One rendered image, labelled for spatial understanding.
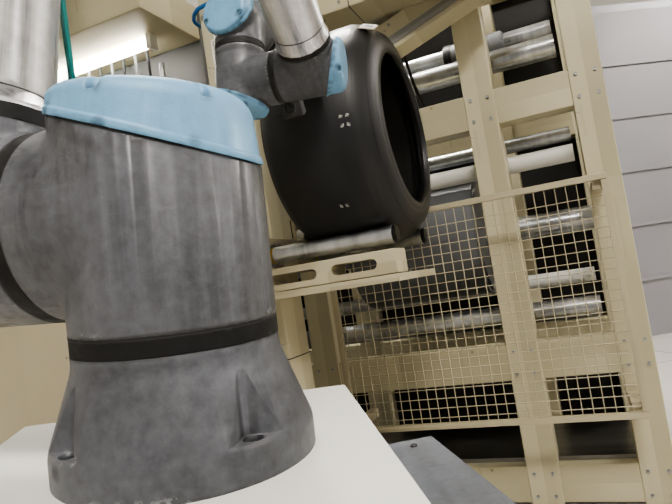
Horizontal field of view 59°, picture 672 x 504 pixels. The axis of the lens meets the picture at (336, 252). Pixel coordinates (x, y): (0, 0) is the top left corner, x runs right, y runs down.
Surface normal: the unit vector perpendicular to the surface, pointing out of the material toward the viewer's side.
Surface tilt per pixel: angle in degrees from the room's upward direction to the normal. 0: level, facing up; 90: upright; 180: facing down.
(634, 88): 90
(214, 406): 75
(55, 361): 90
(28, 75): 92
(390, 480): 5
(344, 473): 5
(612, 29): 90
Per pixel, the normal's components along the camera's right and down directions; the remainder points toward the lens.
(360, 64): 0.31, -0.41
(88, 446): -0.46, -0.29
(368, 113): 0.33, -0.08
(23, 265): -0.21, 0.40
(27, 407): 0.91, -0.16
